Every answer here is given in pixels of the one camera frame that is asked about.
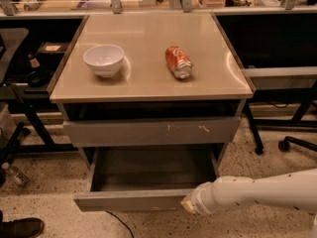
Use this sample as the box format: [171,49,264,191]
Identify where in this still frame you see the grey drawer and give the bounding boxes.
[63,117,241,147]
[74,145,218,211]

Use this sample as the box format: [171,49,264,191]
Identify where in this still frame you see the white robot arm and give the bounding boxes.
[181,169,317,238]

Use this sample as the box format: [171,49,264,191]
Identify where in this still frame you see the grey top drawer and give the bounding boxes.
[63,117,241,147]

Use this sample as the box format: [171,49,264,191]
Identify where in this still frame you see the grey drawer cabinet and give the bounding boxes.
[46,12,257,171]

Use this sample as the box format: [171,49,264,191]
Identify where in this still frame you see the black desk leg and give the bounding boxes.
[244,103,264,155]

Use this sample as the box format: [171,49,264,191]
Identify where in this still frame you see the black office chair base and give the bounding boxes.
[278,136,317,152]

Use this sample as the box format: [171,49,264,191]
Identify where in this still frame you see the orange soda can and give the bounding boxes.
[165,46,193,79]

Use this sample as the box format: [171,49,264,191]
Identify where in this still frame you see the dark shoe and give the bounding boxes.
[0,218,45,238]

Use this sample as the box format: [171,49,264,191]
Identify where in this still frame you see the white bowl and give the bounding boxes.
[83,45,125,77]

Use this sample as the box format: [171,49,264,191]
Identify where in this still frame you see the plastic water bottle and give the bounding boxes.
[2,163,28,186]

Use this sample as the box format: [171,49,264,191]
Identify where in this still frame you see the dark glass bottle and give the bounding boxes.
[26,54,50,87]

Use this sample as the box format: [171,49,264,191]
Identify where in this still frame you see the black floor cable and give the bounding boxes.
[105,210,136,238]

